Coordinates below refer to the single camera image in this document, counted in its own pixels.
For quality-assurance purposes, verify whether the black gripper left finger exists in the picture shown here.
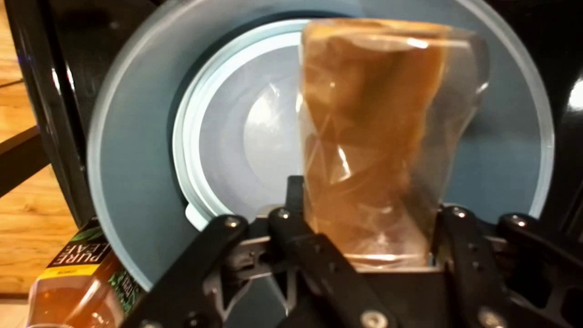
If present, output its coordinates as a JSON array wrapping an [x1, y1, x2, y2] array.
[[122, 174, 396, 328]]

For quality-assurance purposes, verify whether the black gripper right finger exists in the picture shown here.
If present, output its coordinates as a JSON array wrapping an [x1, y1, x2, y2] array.
[[434, 205, 583, 328]]

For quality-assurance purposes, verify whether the dark syrup bottle black cap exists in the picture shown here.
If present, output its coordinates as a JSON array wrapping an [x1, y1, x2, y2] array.
[[26, 220, 144, 328]]

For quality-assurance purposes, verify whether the brown liquid white-label bottle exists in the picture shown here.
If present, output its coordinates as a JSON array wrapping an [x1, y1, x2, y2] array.
[[301, 18, 489, 271]]

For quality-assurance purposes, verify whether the blue bowl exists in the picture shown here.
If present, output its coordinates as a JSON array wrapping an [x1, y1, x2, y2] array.
[[88, 0, 554, 285]]

